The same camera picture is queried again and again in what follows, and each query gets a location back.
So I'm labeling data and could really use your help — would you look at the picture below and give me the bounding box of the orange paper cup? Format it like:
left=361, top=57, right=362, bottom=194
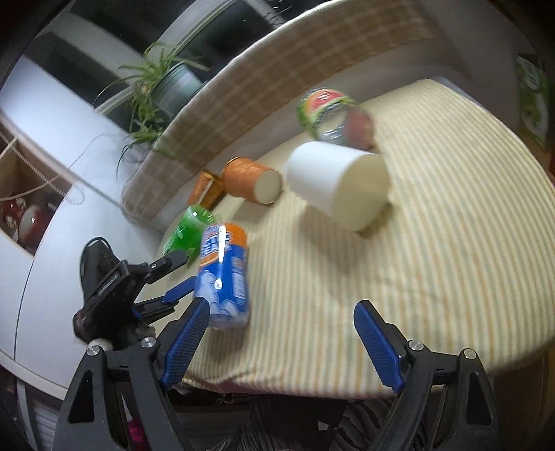
left=221, top=157, right=282, bottom=205

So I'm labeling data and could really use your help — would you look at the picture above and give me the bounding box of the checkered brown sill cloth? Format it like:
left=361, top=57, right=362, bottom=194
left=122, top=1, right=436, bottom=221

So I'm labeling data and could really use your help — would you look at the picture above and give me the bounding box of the green plastic cup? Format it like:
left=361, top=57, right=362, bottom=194
left=163, top=205, right=216, bottom=266

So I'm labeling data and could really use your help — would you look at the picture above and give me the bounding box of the green white shopping bag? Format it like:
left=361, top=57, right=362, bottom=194
left=515, top=53, right=553, bottom=152

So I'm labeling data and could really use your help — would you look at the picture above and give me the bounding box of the striped yellow table cloth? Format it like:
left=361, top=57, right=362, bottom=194
left=182, top=80, right=554, bottom=398

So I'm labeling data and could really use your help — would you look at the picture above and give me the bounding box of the white paper cup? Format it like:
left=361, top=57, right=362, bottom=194
left=284, top=141, right=391, bottom=232

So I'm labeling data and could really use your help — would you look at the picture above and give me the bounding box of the green red noodle cup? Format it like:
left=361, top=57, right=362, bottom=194
left=296, top=88, right=375, bottom=151

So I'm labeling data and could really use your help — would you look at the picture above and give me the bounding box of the red white ornament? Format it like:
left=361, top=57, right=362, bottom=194
left=1, top=197, right=52, bottom=253

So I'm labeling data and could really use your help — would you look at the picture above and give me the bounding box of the potted spider plant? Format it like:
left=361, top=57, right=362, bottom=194
left=105, top=41, right=210, bottom=160

